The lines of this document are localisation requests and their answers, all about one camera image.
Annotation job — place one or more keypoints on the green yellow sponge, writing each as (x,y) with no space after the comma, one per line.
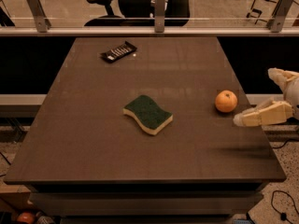
(147,114)

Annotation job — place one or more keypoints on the black rxbar chocolate wrapper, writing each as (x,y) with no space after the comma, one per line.
(119,52)

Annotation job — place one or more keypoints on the right metal railing bracket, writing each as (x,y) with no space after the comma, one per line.
(278,17)

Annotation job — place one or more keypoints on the metal railing bracket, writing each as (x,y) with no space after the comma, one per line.
(159,16)
(278,17)
(41,21)

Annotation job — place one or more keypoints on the yellow black cart frame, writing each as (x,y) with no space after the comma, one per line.
(261,10)

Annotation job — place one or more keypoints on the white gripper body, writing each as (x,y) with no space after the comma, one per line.
(293,92)

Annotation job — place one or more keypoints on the middle metal railing bracket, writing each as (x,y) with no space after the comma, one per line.
(159,16)

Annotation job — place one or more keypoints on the black office chair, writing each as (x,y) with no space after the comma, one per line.
(141,13)

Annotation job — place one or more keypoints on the orange fruit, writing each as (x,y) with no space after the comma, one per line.
(226,101)

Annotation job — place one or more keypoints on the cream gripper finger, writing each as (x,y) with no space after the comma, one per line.
(268,112)
(282,77)

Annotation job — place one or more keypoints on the left metal railing bracket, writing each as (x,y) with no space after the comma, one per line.
(41,21)

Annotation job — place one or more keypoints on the orange ball under table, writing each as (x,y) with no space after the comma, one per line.
(26,218)

